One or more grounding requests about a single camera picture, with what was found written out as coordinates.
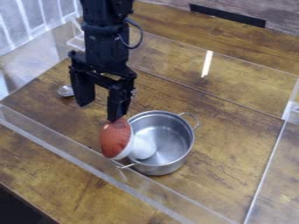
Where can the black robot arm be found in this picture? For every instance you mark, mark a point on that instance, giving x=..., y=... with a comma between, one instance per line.
x=105, y=12

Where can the clear acrylic enclosure wall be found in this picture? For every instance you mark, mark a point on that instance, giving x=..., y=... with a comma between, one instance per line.
x=226, y=75

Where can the black bar at table edge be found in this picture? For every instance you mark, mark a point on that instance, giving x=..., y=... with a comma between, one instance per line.
x=248, y=20

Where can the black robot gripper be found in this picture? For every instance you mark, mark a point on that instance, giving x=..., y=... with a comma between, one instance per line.
x=102, y=66

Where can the silver metal pot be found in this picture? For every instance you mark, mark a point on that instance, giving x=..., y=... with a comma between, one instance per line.
x=161, y=142

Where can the spoon with green handle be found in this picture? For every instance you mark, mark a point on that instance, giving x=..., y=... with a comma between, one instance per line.
x=66, y=91

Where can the red toy mushroom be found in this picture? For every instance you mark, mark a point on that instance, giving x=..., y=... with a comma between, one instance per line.
x=121, y=143

